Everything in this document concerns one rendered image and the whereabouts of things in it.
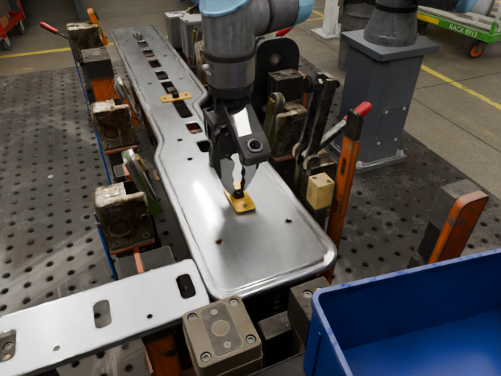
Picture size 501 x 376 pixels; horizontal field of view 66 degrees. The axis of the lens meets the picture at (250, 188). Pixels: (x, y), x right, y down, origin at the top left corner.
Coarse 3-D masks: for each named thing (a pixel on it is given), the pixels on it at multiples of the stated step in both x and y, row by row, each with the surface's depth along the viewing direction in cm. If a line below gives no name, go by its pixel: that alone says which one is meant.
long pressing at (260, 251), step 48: (144, 48) 137; (144, 96) 107; (192, 96) 107; (192, 144) 88; (192, 192) 75; (288, 192) 74; (192, 240) 65; (240, 240) 65; (288, 240) 65; (240, 288) 57
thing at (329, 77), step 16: (304, 80) 64; (320, 80) 64; (336, 80) 64; (320, 96) 67; (320, 112) 66; (304, 128) 71; (320, 128) 68; (304, 144) 73; (320, 144) 71; (304, 160) 72
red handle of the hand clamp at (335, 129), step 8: (360, 104) 72; (368, 104) 71; (360, 112) 71; (368, 112) 72; (344, 120) 72; (336, 128) 72; (344, 128) 72; (328, 136) 72; (336, 136) 73; (304, 152) 73
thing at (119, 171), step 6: (144, 162) 84; (114, 168) 83; (120, 168) 83; (120, 174) 81; (126, 174) 81; (120, 180) 81; (126, 180) 82; (150, 180) 84; (156, 234) 94; (156, 240) 95; (156, 246) 96; (162, 246) 102
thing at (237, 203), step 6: (222, 186) 75; (234, 186) 75; (240, 186) 75; (234, 192) 72; (240, 192) 72; (246, 192) 73; (234, 198) 72; (240, 198) 72; (246, 198) 72; (234, 204) 71; (240, 204) 71; (246, 204) 71; (252, 204) 71; (240, 210) 69; (246, 210) 70
